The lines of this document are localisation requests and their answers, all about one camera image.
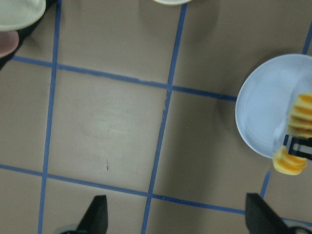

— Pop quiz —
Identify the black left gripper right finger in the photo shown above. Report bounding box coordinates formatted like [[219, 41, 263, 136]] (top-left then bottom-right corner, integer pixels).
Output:
[[245, 193, 288, 234]]

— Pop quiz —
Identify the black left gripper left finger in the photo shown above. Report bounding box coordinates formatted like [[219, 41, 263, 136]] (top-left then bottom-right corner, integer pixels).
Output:
[[77, 195, 108, 234]]

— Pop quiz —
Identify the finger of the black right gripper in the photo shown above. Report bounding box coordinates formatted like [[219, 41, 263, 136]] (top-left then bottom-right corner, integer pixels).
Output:
[[284, 135, 312, 160]]

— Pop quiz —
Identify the blue plate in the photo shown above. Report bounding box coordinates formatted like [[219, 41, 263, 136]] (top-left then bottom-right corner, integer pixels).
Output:
[[235, 54, 312, 158]]

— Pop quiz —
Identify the pink plate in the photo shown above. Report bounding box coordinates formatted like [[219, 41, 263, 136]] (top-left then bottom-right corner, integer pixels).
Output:
[[0, 31, 19, 58]]

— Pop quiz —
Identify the cream plate in rack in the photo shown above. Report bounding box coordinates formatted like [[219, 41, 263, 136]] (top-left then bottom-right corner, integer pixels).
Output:
[[0, 0, 46, 31]]

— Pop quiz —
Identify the cream bowl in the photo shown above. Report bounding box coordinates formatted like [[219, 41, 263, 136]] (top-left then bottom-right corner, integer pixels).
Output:
[[154, 0, 192, 6]]

